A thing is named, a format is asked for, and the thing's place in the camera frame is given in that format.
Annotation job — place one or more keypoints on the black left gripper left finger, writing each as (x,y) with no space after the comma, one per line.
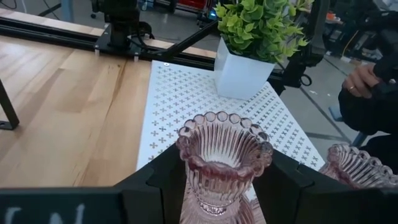
(93,207)

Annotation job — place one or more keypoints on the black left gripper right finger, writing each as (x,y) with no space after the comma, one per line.
(311,205)

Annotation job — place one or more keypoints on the pink ribbed glass candle holder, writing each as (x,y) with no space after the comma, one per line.
(224,149)
(357,168)

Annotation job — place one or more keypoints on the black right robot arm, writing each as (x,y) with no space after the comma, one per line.
(121,25)

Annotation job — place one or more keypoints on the blue chair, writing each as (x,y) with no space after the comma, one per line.
(335,113)

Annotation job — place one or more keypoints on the person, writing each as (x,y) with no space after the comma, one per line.
(367,112)

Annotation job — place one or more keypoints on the black metal shelf riser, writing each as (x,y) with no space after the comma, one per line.
(7,109)

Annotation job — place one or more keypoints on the person's hand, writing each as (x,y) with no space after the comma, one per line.
(360,81)

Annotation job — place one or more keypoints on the white perforated metal shelf riser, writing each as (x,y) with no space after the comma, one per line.
(186,93)

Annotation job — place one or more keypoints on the green plant in white pot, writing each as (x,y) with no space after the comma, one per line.
(242,74)

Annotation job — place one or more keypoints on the black frame upright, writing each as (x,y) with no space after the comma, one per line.
(317,37)

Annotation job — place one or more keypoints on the black table edge rail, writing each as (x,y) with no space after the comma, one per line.
(46,35)

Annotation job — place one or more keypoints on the black diagonal frame brace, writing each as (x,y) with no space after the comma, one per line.
(186,39)

